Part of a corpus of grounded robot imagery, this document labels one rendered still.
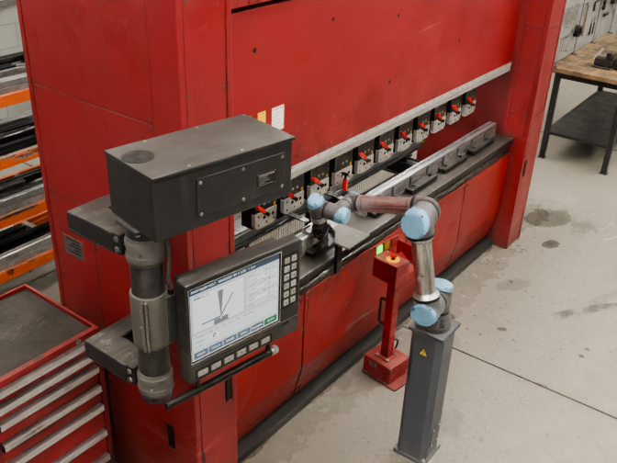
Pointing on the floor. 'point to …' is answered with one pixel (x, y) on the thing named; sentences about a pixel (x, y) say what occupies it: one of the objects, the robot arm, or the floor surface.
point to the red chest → (50, 384)
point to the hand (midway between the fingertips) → (326, 239)
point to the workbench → (587, 119)
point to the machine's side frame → (514, 110)
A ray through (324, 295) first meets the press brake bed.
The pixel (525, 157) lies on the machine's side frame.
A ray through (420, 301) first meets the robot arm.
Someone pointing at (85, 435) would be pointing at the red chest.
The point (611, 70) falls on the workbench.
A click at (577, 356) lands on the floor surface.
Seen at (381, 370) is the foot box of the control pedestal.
